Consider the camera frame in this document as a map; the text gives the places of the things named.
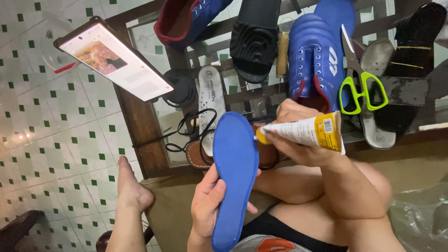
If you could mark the person's right hand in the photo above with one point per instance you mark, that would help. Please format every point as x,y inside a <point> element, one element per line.
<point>301,152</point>

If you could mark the person's left hand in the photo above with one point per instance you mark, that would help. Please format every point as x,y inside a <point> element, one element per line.
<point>204,206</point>

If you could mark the white and yellow glue tube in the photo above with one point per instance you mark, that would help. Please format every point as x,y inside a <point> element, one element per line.
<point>308,133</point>

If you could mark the blue shoe insole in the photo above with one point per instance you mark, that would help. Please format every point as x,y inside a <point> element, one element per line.
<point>234,157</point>

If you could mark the brown leather sandal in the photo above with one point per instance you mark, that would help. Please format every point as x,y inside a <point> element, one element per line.
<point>268,154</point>

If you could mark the person's right leg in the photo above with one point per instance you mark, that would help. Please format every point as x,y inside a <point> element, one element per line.
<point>297,185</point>

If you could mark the person's leg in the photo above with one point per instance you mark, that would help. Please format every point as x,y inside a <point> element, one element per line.
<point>297,185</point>
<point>127,203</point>

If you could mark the brown floor mat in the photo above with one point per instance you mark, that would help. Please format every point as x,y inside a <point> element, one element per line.
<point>168,206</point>

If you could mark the person's left leg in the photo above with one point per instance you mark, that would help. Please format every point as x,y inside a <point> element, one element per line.
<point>127,203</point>

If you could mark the black shorts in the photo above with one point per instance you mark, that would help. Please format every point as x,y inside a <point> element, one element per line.
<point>280,231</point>

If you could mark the black shoelace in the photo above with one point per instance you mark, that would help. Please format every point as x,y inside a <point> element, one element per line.
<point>196,120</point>

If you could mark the brown thread spool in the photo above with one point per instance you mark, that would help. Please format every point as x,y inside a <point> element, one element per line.
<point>282,54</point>

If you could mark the blue shoe with red lining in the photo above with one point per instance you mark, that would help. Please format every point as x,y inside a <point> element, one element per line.
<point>311,52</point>
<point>199,14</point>

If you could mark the wooden framed glass table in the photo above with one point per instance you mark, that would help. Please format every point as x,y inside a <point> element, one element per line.
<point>140,122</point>

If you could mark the white perforated insole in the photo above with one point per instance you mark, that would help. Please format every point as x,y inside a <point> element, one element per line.
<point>211,94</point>

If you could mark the black ribbed slide sandal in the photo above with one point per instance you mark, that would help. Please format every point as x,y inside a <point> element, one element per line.
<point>253,45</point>

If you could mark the black round phone stand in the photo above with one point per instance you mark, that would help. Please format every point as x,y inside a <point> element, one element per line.
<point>182,89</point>

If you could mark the grey perforated insole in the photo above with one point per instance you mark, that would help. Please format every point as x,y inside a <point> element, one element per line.
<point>376,57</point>

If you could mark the small white cap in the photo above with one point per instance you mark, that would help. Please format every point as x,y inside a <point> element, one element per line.
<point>216,63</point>

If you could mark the worn black flat strip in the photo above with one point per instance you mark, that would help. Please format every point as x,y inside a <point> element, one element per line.
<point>407,91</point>

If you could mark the cream flat stick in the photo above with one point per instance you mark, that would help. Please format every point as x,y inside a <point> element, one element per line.
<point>434,126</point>

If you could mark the clear plastic bag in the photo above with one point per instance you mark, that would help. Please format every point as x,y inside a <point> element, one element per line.
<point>420,217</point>

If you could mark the black sandal with yellow stitches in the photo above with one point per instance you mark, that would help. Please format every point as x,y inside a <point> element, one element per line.
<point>416,38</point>

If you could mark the black smartphone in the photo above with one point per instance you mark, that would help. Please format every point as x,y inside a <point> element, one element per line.
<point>115,59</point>

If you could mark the dark wooden furniture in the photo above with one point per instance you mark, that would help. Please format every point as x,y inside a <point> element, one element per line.
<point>15,231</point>

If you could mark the clear glass bowl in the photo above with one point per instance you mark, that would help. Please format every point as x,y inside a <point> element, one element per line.
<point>57,35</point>

